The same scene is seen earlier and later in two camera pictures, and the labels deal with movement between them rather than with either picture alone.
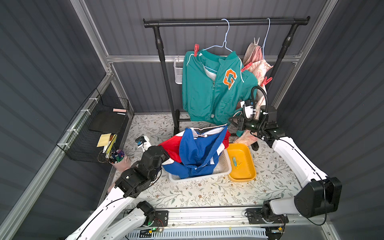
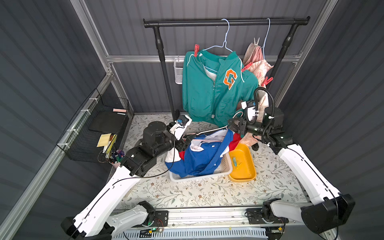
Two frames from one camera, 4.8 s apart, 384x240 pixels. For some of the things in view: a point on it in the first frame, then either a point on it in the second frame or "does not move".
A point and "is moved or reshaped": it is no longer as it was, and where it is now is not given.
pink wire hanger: (204, 136) is moved or reshaped
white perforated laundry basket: (224, 166) does not move
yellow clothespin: (237, 165) does not move
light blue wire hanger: (262, 47) does not move
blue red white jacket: (192, 154) is moved or reshaped
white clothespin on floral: (256, 44) does not move
